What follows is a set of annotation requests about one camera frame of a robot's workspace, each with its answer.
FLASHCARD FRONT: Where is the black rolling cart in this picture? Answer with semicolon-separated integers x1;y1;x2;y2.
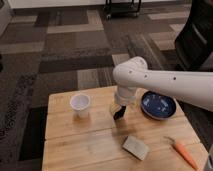
103;0;142;19

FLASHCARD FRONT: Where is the black office chair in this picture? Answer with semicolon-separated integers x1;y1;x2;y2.
175;0;213;72

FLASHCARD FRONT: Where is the black eraser block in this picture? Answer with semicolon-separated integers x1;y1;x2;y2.
113;106;123;120

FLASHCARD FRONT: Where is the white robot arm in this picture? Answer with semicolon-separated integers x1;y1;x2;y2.
111;56;213;120

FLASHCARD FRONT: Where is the white paper cup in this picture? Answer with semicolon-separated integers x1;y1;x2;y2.
70;93;91;118

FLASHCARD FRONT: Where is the white sponge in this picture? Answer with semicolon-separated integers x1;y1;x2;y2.
122;135;149;160

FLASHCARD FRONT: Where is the dark blue bowl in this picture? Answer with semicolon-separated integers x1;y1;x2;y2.
140;91;176;120

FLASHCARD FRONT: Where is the orange carrot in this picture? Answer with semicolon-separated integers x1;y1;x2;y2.
166;136;198;171

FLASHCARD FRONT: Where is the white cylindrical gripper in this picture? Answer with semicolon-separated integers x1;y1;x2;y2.
110;86;136;118

